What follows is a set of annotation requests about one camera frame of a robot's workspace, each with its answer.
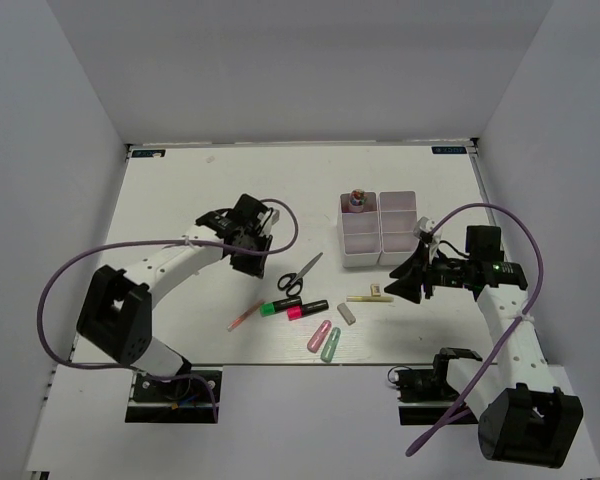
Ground pink correction tape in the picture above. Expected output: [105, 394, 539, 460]
[307, 320, 332, 353]

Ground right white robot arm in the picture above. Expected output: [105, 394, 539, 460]
[385, 218, 584, 469]

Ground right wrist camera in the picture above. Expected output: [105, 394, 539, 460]
[413, 216, 437, 248]

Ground left blue table label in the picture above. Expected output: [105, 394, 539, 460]
[131, 149, 166, 158]

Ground white divided container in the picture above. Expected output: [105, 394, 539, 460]
[337, 191, 381, 268]
[378, 191, 418, 266]

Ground grey eraser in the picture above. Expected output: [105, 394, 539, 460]
[337, 303, 356, 326]

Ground yellow highlighter pen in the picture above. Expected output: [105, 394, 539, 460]
[346, 295, 394, 303]

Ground right white divided container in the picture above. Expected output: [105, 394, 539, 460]
[378, 191, 418, 266]

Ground right blue table label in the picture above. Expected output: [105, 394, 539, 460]
[431, 146, 467, 155]

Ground black handled scissors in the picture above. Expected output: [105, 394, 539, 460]
[277, 252, 323, 297]

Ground orange pen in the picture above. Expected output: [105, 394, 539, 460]
[227, 299, 264, 332]

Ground green capped black marker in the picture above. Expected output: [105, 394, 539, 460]
[259, 296, 302, 317]

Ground pink tube of pencils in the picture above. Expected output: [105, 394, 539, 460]
[347, 189, 367, 213]

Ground blue table label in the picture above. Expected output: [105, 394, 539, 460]
[131, 149, 166, 158]
[431, 146, 467, 155]

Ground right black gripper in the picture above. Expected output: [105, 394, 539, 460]
[384, 240, 473, 303]

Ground left white divided container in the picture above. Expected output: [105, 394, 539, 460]
[337, 191, 381, 268]

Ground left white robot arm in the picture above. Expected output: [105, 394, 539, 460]
[77, 194, 279, 399]

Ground pink capped black marker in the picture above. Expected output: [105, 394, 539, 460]
[286, 300, 329, 321]

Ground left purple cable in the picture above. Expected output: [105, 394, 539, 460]
[37, 198, 301, 424]

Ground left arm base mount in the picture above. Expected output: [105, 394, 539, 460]
[125, 367, 223, 424]

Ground green correction tape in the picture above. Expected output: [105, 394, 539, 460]
[320, 327, 341, 363]

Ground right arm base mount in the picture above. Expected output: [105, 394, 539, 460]
[387, 365, 458, 426]

